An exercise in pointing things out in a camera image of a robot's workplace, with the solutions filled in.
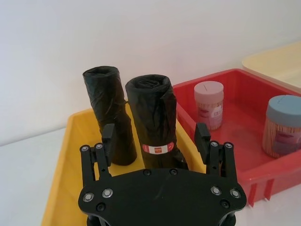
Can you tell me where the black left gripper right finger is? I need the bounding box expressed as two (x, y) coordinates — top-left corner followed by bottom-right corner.
(194, 122), (238, 184)

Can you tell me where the black bag roll, red-white label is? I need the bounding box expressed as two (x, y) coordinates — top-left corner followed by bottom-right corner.
(125, 74), (190, 170)

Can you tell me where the yellow plastic bin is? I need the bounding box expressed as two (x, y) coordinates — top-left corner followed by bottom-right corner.
(41, 103), (207, 226)

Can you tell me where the toothpick jar with blue lid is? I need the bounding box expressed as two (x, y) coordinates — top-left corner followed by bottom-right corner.
(261, 95), (301, 157)

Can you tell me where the toothpick jar with pink lid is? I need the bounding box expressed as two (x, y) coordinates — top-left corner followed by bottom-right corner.
(194, 81), (224, 130)

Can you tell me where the red plastic bin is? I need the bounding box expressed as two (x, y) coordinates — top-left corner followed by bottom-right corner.
(172, 68), (301, 208)

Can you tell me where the cream plastic bin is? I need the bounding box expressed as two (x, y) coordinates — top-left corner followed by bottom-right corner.
(242, 41), (301, 95)

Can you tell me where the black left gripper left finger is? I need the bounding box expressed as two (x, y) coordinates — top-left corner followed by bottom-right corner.
(79, 123), (116, 189)

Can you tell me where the plain black bag roll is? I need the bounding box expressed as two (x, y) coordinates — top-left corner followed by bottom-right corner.
(82, 65), (138, 166)

